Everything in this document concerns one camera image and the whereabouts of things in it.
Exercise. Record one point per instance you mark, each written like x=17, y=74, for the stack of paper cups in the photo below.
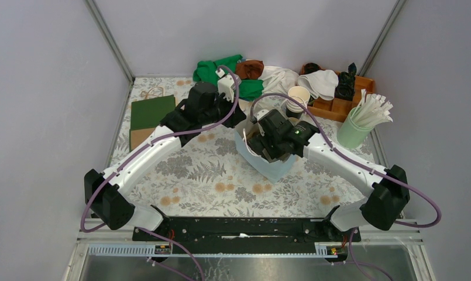
x=299, y=98

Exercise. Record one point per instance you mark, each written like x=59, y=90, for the green paper bag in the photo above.
x=145, y=117

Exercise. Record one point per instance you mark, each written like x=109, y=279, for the white cloth on tray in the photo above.
x=321, y=84

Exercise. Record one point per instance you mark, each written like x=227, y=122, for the wooden compartment tray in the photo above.
x=338, y=109

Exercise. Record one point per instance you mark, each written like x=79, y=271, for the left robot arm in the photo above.
x=206, y=107

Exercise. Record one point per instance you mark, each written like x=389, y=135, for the light blue paper bag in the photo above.
x=273, y=171

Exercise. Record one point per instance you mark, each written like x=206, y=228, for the white wrapped straws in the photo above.
x=373, y=109

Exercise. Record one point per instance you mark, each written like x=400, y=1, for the green straw holder cup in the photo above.
x=350, y=135

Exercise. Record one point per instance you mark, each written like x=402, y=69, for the green cloth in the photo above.
x=205, y=71

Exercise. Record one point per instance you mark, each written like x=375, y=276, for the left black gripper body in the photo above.
x=224, y=103

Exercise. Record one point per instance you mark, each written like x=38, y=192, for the brown cloth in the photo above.
x=249, y=69

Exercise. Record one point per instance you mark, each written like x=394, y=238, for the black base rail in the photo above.
x=246, y=235

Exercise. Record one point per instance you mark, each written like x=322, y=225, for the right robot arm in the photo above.
x=385, y=190

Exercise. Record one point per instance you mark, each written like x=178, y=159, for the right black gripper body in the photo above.
x=262, y=140

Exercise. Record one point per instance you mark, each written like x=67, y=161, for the black plastic bags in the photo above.
x=345, y=89

